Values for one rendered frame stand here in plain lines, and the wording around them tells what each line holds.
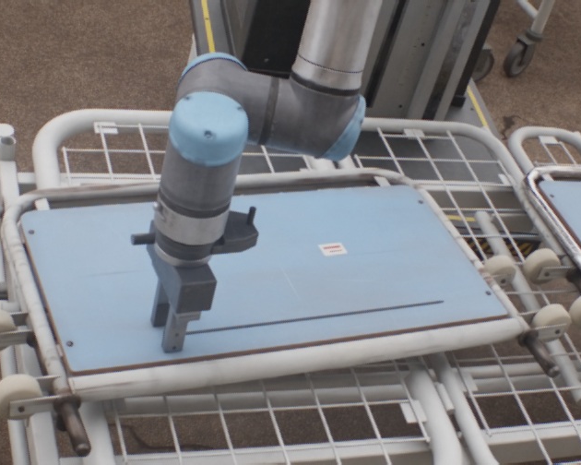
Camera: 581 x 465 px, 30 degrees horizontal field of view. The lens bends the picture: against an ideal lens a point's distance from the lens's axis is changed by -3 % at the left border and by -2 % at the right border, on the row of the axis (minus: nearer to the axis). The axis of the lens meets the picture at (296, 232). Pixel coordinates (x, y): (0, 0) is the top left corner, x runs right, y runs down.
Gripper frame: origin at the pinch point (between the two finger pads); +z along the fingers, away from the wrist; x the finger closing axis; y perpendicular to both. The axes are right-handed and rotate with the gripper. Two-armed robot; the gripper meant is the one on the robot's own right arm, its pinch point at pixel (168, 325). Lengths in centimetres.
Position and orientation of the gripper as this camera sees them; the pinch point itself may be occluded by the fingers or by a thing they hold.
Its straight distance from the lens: 150.7
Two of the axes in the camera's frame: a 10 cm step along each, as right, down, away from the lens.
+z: -2.2, 7.8, 5.9
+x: 3.8, 6.3, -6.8
